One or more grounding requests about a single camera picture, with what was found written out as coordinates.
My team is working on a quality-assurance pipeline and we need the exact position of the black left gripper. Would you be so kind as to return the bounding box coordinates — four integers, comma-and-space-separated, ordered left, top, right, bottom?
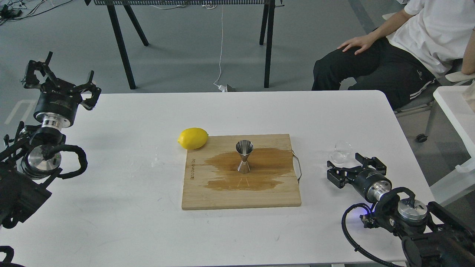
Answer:
21, 51, 102, 129

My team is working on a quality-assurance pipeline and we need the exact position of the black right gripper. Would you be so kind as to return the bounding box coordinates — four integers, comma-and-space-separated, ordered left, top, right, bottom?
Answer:
326, 153, 392, 203

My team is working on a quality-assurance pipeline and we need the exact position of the yellow lemon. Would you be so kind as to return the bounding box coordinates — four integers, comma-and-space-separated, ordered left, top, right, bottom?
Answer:
177, 128, 209, 150

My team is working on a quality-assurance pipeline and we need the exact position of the black metal table frame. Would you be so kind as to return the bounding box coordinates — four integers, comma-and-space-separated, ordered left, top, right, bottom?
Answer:
83, 0, 285, 90

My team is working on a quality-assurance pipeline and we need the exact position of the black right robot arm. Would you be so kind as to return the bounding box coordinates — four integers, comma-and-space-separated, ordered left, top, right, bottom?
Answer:
327, 153, 475, 267

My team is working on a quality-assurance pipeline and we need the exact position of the seated person white shirt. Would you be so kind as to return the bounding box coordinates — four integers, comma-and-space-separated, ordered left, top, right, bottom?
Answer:
311, 0, 475, 109

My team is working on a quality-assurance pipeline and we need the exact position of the steel double jigger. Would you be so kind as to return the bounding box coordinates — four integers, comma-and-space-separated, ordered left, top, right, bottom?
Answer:
235, 140, 254, 174

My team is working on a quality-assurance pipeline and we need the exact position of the person's right hand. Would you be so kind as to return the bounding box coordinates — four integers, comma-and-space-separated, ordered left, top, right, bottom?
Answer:
337, 34, 377, 55

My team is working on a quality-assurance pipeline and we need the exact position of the white side table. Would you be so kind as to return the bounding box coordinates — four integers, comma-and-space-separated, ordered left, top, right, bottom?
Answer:
427, 86, 475, 206

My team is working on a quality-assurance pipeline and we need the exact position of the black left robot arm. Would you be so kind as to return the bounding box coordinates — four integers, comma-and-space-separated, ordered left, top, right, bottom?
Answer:
0, 52, 102, 229

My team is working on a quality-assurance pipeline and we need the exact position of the white power cable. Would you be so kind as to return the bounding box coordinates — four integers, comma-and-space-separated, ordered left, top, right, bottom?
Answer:
213, 4, 227, 92

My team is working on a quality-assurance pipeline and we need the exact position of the small clear glass cup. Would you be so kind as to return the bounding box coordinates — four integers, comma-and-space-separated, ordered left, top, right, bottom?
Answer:
330, 140, 353, 164

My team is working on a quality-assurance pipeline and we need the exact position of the wooden cutting board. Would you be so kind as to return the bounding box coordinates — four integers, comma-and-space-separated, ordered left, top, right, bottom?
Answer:
181, 133, 301, 210

